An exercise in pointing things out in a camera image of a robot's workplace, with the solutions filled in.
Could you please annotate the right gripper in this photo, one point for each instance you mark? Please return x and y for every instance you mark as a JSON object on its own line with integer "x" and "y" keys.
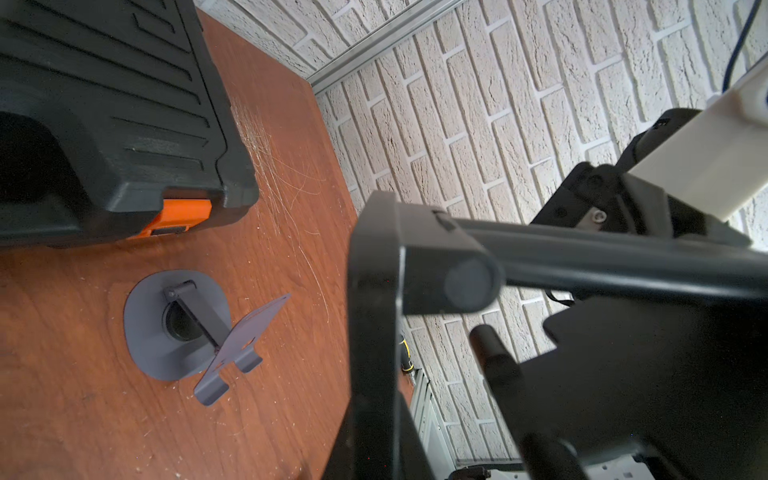
{"x": 607, "y": 198}

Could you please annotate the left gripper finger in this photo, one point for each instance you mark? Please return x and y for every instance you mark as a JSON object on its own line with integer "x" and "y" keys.
{"x": 370, "y": 445}

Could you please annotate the black phone stand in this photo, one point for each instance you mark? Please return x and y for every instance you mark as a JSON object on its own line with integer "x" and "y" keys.
{"x": 562, "y": 349}

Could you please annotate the purple-grey phone stand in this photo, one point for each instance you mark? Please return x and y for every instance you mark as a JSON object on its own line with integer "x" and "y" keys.
{"x": 177, "y": 324}

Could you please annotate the yellow black screwdriver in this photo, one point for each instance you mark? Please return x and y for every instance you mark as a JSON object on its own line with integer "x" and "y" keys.
{"x": 406, "y": 363}

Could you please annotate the right corner aluminium profile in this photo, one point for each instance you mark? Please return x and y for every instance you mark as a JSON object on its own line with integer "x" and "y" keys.
{"x": 406, "y": 23}

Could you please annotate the black plastic tool case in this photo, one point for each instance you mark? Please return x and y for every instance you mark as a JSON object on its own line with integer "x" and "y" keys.
{"x": 115, "y": 124}

